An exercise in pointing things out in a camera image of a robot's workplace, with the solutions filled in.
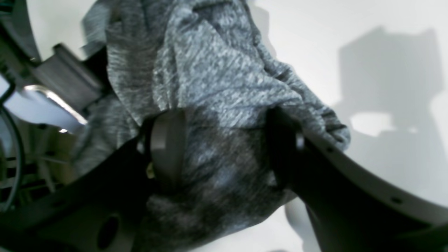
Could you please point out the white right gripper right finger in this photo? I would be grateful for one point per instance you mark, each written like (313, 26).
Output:
(350, 209)

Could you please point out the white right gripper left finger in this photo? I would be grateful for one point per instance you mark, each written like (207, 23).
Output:
(102, 211)

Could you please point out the grey long-sleeve T-shirt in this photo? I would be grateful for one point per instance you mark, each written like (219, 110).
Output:
(207, 57)

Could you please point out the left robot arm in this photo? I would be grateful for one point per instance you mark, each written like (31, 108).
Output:
(56, 91)

